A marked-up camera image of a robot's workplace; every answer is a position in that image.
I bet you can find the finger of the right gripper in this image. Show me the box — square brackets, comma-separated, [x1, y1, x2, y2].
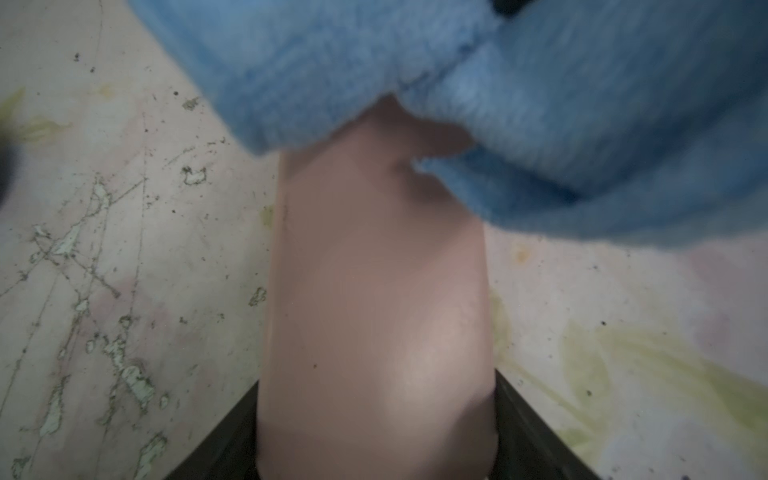
[491, 0, 532, 17]

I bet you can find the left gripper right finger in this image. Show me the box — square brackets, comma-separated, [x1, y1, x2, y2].
[493, 371, 599, 480]

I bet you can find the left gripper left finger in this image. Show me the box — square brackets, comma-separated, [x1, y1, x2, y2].
[166, 382, 259, 480]

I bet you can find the blue microfiber cloth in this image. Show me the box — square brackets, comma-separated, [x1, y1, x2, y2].
[132, 1, 767, 245]

